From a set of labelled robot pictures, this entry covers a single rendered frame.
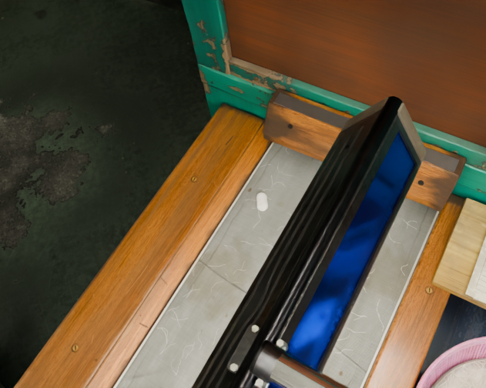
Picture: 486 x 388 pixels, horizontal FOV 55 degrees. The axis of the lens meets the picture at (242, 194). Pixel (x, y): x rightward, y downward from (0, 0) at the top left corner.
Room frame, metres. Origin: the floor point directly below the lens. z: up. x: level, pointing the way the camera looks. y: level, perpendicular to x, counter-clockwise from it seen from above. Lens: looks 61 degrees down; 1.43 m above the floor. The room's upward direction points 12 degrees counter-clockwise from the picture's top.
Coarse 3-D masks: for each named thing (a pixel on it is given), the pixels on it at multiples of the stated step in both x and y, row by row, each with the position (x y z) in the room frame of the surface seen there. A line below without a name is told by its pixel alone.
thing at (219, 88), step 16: (208, 80) 0.59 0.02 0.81; (224, 80) 0.57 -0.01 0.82; (240, 80) 0.55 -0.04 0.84; (208, 96) 0.60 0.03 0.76; (224, 96) 0.57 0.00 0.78; (240, 96) 0.55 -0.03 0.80; (256, 96) 0.52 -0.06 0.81; (256, 112) 0.53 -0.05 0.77; (464, 176) 0.30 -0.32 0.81; (480, 176) 0.29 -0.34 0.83; (464, 192) 0.29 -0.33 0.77; (480, 192) 0.28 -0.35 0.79
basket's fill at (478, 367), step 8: (472, 360) 0.06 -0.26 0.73; (480, 360) 0.06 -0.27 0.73; (456, 368) 0.06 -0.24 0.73; (464, 368) 0.05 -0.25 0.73; (472, 368) 0.05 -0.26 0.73; (480, 368) 0.05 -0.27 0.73; (448, 376) 0.05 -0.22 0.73; (456, 376) 0.05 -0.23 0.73; (464, 376) 0.04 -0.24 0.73; (472, 376) 0.04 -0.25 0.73; (480, 376) 0.04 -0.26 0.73; (440, 384) 0.04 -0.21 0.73; (448, 384) 0.04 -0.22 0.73; (456, 384) 0.04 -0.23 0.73; (464, 384) 0.03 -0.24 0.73; (472, 384) 0.03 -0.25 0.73; (480, 384) 0.03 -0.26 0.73
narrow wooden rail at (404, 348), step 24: (456, 216) 0.26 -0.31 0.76; (432, 240) 0.23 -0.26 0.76; (432, 264) 0.19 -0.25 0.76; (408, 288) 0.17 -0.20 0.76; (432, 288) 0.16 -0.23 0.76; (408, 312) 0.13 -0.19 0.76; (432, 312) 0.13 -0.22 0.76; (408, 336) 0.10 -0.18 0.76; (432, 336) 0.10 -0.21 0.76; (384, 360) 0.08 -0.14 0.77; (408, 360) 0.07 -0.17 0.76; (384, 384) 0.05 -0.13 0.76; (408, 384) 0.05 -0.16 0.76
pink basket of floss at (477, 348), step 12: (456, 348) 0.08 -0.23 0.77; (468, 348) 0.07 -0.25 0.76; (480, 348) 0.07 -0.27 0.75; (444, 360) 0.07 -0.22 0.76; (456, 360) 0.07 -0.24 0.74; (468, 360) 0.06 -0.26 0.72; (432, 372) 0.05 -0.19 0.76; (444, 372) 0.06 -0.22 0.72; (420, 384) 0.04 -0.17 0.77; (432, 384) 0.04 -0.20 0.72
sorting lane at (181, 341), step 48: (240, 192) 0.39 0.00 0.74; (288, 192) 0.37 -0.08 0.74; (240, 240) 0.30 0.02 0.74; (192, 288) 0.24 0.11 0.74; (240, 288) 0.23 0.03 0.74; (384, 288) 0.18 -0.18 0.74; (192, 336) 0.17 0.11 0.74; (384, 336) 0.11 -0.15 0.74; (144, 384) 0.12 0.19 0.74; (192, 384) 0.10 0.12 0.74
